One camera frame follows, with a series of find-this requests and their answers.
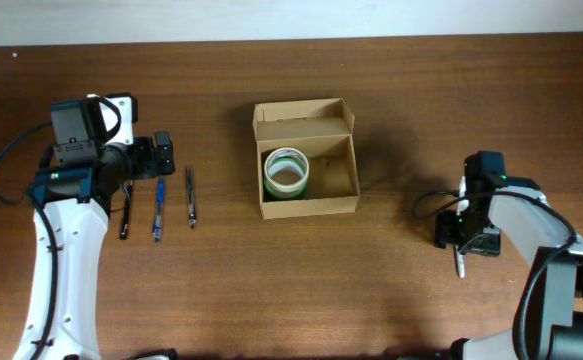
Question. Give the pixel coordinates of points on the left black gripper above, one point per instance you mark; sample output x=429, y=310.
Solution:
x=162, y=153

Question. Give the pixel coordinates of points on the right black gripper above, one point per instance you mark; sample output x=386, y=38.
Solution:
x=451, y=237

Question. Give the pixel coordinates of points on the black and white marker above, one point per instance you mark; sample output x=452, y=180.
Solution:
x=459, y=263

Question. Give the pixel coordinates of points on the black pen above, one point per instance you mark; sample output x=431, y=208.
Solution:
x=125, y=223

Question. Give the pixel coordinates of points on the green tape roll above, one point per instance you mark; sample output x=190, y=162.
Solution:
x=283, y=192

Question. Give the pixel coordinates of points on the cream masking tape roll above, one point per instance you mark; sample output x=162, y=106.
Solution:
x=286, y=172

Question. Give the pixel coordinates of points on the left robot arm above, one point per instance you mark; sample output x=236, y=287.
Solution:
x=94, y=155

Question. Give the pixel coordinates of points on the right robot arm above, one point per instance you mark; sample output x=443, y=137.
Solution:
x=490, y=204

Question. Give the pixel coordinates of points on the dark grey pen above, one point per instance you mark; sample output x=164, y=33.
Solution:
x=192, y=217

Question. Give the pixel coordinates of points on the blue pen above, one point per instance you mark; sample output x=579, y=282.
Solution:
x=158, y=222

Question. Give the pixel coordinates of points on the open brown cardboard box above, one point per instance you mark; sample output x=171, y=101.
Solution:
x=306, y=158

